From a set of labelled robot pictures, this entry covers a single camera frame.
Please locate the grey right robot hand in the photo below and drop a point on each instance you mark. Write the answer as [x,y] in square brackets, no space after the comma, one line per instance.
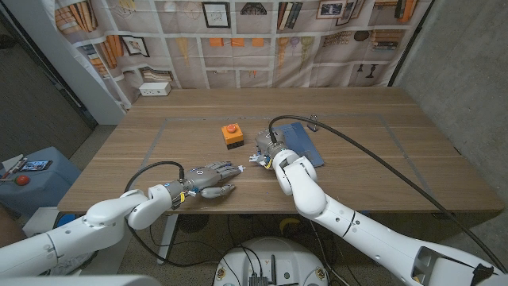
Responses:
[268,141]

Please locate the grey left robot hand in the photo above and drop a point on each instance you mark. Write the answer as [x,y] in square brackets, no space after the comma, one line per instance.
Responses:
[206,176]

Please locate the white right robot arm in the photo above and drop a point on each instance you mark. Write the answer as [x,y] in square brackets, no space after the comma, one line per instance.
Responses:
[309,194]

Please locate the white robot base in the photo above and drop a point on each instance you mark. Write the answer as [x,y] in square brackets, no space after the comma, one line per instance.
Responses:
[274,258]

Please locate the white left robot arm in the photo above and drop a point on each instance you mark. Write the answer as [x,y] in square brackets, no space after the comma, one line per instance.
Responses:
[107,214]

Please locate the blue notebook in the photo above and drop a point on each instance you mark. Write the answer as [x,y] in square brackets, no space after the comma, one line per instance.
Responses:
[301,139]

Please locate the orange emergency button box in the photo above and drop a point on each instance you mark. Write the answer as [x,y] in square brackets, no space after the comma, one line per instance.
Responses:
[232,137]

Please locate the small metal padlock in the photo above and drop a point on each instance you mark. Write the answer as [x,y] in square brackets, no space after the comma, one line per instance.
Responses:
[312,126]

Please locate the black round fan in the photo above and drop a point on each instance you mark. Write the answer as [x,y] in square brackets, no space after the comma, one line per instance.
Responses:
[193,223]

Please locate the white table leg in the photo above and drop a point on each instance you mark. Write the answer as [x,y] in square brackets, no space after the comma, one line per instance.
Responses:
[164,246]

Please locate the yellow curved object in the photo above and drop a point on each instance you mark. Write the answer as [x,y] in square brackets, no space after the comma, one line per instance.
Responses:
[286,223]

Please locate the printed bookshelf backdrop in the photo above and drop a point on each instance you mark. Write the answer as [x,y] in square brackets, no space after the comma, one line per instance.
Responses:
[238,59]

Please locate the white power strip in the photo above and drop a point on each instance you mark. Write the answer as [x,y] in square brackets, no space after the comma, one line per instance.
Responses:
[155,89]

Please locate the black backdrop stand pole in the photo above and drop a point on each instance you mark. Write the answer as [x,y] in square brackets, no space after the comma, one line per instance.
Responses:
[396,71]

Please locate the white platform with blue pads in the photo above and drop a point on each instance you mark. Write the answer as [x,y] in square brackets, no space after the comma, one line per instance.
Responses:
[65,220]

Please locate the white robot torso edge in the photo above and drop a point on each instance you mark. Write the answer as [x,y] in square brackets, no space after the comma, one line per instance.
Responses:
[79,280]

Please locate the smartphone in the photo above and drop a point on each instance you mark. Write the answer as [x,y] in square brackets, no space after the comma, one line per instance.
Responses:
[35,165]

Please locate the red ball knob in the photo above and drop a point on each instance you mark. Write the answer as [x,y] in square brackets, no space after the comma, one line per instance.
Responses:
[22,180]

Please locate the white paper sheet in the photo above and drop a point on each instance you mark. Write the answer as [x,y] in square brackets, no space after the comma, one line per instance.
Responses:
[11,162]

